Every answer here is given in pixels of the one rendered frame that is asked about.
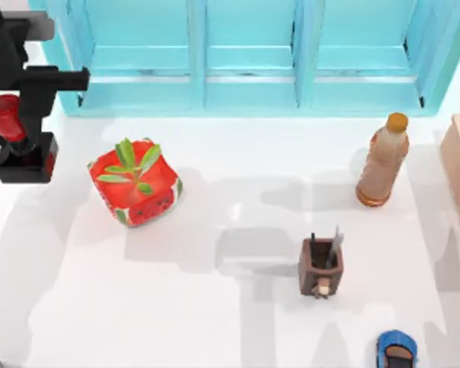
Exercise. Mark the red and black trophy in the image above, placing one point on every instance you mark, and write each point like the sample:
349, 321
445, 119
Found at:
4, 115

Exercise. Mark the red watermelon plant pot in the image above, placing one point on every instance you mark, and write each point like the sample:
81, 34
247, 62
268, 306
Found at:
138, 191

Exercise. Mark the light blue rack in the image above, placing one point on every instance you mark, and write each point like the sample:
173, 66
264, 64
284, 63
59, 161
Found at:
249, 57

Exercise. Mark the black pen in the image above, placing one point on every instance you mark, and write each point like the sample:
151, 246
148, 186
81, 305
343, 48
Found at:
313, 245

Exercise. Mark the grey pen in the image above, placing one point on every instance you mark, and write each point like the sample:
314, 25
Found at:
335, 245

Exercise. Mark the brown wooden pen holder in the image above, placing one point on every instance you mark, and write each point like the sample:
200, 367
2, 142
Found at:
322, 278

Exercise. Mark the brown bottle with orange cap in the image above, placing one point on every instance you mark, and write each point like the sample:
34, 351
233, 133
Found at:
381, 165

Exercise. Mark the salmon-coloured shallow box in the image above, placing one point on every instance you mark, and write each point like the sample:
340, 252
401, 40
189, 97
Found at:
458, 161

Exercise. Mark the blue toy car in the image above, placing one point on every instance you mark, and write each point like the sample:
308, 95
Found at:
396, 347

